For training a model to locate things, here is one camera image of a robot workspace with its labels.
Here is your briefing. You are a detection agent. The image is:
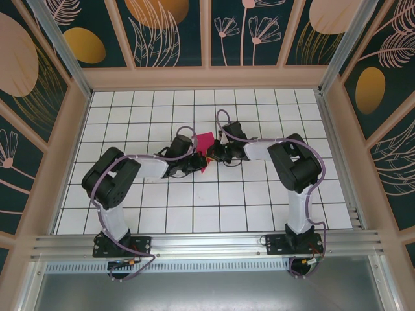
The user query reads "magenta cloth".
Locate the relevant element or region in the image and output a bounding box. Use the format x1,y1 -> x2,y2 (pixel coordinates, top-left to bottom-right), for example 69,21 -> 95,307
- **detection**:
195,131 -> 215,174

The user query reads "grey metal sheet panel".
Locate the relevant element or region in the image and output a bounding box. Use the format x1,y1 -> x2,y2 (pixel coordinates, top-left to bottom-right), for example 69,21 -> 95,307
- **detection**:
19,254 -> 401,311

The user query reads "long aluminium mounting rail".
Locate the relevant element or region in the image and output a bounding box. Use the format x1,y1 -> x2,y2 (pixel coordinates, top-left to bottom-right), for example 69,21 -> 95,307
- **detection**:
30,229 -> 388,260

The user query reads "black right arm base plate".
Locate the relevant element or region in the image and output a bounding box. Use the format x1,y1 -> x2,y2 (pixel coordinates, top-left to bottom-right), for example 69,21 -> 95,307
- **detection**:
265,232 -> 324,255

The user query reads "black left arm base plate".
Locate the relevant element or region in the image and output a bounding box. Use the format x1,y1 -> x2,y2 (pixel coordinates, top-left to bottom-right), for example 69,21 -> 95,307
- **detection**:
93,233 -> 152,259

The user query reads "perforated metal cable tray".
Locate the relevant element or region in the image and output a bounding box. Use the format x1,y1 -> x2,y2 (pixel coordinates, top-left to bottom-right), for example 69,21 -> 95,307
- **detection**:
45,261 -> 292,273

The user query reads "aluminium side rail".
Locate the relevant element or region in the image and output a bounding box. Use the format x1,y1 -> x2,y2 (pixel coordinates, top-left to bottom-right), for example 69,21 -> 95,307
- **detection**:
316,90 -> 369,231

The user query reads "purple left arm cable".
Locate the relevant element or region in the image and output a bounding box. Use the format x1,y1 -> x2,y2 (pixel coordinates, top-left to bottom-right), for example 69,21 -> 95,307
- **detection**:
90,126 -> 199,283

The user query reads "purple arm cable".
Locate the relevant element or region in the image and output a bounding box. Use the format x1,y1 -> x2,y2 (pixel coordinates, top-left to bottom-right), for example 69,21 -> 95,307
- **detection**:
216,109 -> 327,280
90,126 -> 199,283

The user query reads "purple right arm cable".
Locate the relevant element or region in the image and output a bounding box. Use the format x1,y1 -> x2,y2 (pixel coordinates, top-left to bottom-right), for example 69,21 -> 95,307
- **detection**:
216,109 -> 327,280

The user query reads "aluminium frame post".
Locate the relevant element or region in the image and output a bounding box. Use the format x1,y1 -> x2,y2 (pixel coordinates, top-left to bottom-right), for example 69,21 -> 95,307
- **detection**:
318,0 -> 381,95
27,0 -> 94,98

